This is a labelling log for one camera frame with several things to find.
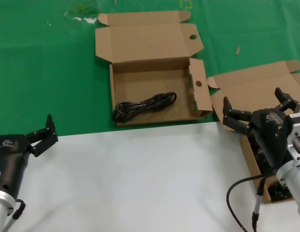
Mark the silver-sleeved right arm connector cable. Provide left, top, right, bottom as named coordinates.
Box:
left=251, top=174, right=269, bottom=232

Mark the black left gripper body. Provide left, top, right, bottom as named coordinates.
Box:
left=0, top=132, right=32, bottom=198

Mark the green table cloth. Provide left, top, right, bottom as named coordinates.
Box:
left=0, top=0, right=300, bottom=140

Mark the open cardboard mailer box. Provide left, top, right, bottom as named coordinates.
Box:
left=207, top=60, right=300, bottom=204

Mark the white torn tape scrap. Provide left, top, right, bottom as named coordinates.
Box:
left=73, top=16, right=98, bottom=25

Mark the left arm connector cable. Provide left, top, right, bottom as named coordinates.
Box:
left=1, top=198, right=27, bottom=232

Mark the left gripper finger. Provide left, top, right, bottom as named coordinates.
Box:
left=26, top=114, right=59, bottom=158

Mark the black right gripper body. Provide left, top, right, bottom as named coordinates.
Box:
left=248, top=108, right=292, bottom=169

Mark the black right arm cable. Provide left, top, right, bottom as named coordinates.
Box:
left=226, top=169, right=278, bottom=232

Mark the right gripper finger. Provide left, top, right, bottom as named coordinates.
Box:
left=274, top=87, right=300, bottom=114
left=222, top=96, right=252, bottom=135

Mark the clear plastic wrap scrap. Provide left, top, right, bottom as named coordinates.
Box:
left=64, top=4, right=99, bottom=16

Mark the cardboard box with holed flaps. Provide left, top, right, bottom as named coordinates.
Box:
left=94, top=10, right=213, bottom=128

